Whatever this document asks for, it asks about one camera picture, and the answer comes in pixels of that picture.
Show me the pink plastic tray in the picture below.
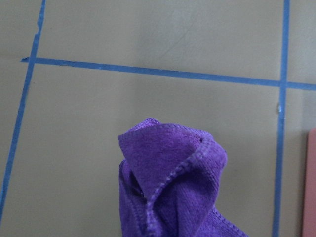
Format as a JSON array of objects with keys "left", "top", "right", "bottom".
[{"left": 302, "top": 128, "right": 316, "bottom": 237}]

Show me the purple microfiber cloth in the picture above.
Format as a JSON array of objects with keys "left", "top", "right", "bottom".
[{"left": 118, "top": 118, "right": 245, "bottom": 237}]

